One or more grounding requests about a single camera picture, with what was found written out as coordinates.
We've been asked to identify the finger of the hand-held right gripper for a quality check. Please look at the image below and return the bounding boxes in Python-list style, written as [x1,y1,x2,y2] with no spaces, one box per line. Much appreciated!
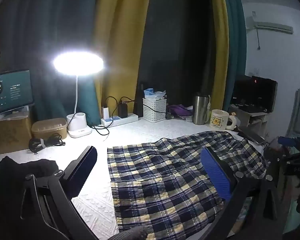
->
[277,136,298,147]

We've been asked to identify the black monitor with red light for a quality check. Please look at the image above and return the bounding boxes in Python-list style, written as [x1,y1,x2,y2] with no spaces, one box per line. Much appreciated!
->
[232,75,278,112]

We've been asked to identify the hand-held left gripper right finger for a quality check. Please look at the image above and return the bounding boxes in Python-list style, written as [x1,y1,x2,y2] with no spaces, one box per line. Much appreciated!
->
[200,146,278,240]

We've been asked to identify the wide yellow curtain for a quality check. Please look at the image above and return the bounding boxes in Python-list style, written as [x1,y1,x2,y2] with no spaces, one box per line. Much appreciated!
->
[92,0,153,120]

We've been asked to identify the blue plastic bag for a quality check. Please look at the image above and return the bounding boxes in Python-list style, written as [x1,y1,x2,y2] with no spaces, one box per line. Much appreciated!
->
[144,88,166,100]

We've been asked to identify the white mug with bear print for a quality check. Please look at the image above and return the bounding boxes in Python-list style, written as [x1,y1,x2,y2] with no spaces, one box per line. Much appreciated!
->
[210,109,240,131]

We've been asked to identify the black charger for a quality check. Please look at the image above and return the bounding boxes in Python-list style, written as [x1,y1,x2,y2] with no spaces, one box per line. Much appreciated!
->
[118,100,129,118]

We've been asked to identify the wide teal curtain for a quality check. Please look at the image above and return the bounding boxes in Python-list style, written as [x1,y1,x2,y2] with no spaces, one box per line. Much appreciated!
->
[0,0,102,128]

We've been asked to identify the white power strip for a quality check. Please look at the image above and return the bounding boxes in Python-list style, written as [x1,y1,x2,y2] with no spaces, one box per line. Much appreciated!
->
[100,113,138,127]

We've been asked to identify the purple cloth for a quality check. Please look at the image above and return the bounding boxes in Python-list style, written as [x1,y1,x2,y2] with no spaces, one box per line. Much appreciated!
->
[167,104,193,117]

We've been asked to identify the computer monitor with lit screen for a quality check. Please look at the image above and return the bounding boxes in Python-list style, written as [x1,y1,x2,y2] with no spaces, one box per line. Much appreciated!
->
[0,70,35,117]

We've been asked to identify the dark cloth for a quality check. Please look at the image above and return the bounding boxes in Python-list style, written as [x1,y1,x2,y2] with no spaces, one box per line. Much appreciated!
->
[0,156,61,240]

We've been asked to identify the small white side table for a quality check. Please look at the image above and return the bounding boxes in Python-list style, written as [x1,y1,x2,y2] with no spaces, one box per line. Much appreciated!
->
[229,105,269,136]

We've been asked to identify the grey metal rack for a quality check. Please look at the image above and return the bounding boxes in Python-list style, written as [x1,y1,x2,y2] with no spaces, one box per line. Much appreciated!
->
[286,79,300,136]

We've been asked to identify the plaid pants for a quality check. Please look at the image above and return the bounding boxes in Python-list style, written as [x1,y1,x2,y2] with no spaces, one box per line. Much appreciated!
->
[107,131,268,240]

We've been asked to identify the narrow teal curtain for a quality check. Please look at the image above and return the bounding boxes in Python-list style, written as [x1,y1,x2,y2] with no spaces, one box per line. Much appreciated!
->
[220,0,248,105]

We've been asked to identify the narrow yellow curtain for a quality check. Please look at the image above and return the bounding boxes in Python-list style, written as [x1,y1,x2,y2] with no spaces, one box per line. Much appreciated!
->
[208,0,230,111]

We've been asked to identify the black charger cable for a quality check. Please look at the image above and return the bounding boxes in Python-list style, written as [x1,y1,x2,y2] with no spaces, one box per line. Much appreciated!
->
[120,96,166,115]

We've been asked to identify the stainless steel tumbler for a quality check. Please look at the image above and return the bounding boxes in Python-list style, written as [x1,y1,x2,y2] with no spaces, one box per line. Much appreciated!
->
[192,93,211,125]

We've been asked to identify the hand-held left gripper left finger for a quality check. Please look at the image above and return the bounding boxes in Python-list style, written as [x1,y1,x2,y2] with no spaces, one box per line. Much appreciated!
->
[19,145,98,240]

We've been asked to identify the white desk lamp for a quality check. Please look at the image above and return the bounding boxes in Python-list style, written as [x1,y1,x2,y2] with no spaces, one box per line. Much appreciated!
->
[53,52,104,138]

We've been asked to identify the bundled black cable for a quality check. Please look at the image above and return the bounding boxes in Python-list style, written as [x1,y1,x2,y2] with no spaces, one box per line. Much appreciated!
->
[29,133,66,153]

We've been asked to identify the beige lidded container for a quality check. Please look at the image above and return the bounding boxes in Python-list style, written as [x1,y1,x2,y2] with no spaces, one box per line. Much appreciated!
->
[31,118,67,140]

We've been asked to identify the cardboard box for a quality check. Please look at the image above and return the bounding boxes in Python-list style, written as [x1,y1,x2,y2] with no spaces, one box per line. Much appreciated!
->
[0,116,33,156]

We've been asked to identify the person's left hand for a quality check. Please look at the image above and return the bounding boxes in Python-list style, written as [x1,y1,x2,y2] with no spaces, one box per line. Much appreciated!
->
[109,226,148,240]

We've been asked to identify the white air conditioner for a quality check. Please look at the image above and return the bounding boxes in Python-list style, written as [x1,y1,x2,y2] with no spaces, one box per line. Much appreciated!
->
[246,16,294,34]

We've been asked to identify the black lamp power cable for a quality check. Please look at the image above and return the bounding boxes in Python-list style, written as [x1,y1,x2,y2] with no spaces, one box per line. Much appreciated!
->
[91,96,118,142]

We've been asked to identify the white perforated basket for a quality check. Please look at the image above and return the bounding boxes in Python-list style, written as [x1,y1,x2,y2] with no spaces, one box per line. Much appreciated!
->
[142,97,167,123]

